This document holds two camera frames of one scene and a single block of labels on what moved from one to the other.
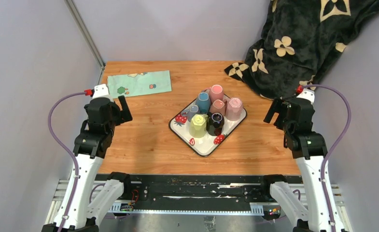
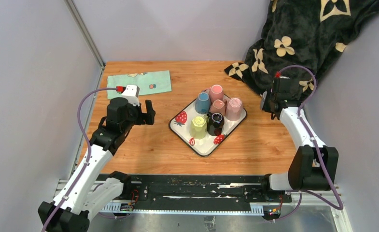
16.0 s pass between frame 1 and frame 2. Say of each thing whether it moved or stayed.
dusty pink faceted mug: stayed
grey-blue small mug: moved
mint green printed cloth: stayed
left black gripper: moved
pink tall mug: stayed
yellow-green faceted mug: stayed
